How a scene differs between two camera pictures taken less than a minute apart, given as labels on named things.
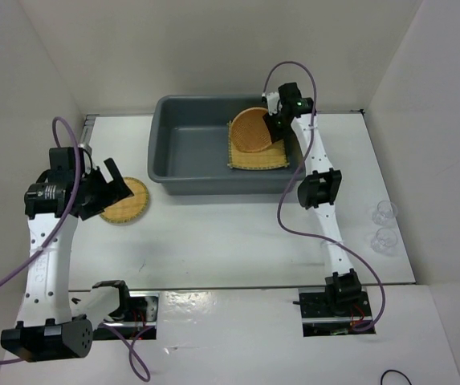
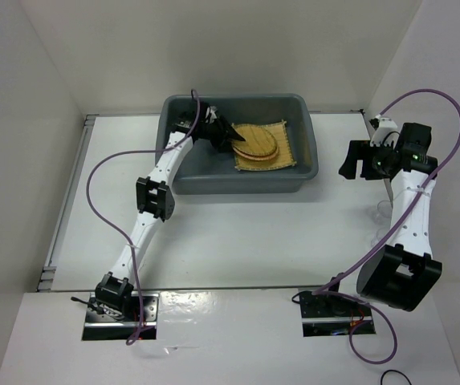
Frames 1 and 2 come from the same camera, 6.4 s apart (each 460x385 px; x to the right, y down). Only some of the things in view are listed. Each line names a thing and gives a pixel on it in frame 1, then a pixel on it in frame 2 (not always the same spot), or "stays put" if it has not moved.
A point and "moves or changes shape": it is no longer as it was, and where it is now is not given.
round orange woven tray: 249,131 to 258,157
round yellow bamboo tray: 129,208 to 259,141
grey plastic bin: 189,151 stays put
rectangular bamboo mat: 274,156 moves or changes shape
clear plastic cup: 386,213 stays put
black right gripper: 275,134 to 362,150
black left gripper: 113,191 to 227,131
